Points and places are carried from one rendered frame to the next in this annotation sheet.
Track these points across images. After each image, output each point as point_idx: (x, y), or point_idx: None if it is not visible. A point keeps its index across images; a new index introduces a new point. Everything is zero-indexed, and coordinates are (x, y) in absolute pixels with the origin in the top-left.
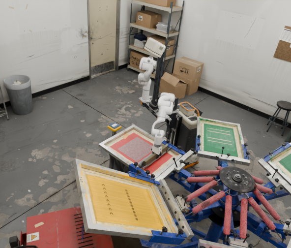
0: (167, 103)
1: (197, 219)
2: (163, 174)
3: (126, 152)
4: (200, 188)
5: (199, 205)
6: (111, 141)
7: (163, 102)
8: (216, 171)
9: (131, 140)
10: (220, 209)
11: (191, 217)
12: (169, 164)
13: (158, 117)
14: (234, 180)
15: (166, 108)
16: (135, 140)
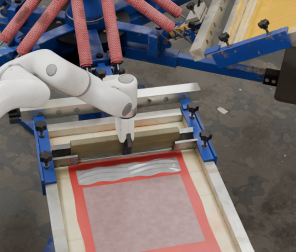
0: (24, 69)
1: None
2: (159, 91)
3: (186, 214)
4: (145, 4)
5: (169, 1)
6: None
7: (31, 75)
8: (81, 1)
9: (133, 250)
10: (116, 16)
11: (165, 48)
12: (108, 121)
13: (92, 80)
14: None
15: (56, 54)
16: (117, 245)
